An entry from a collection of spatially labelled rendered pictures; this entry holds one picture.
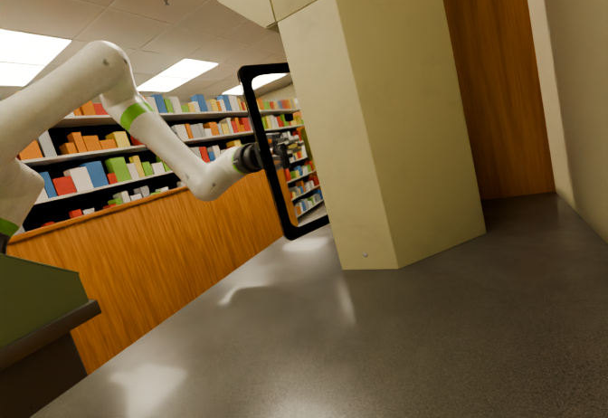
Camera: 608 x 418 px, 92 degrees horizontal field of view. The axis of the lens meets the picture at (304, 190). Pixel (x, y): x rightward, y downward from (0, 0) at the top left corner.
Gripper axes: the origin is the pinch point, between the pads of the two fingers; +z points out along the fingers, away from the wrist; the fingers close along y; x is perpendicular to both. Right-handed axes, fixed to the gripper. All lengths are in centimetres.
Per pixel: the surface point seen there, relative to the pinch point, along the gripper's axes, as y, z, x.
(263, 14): 23.3, 17.0, -8.3
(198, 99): 87, -297, 83
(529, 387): -26, 52, -16
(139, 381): -26, 16, -44
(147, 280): -66, -185, -33
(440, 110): -1.0, 33.9, 11.4
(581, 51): 2, 49, 29
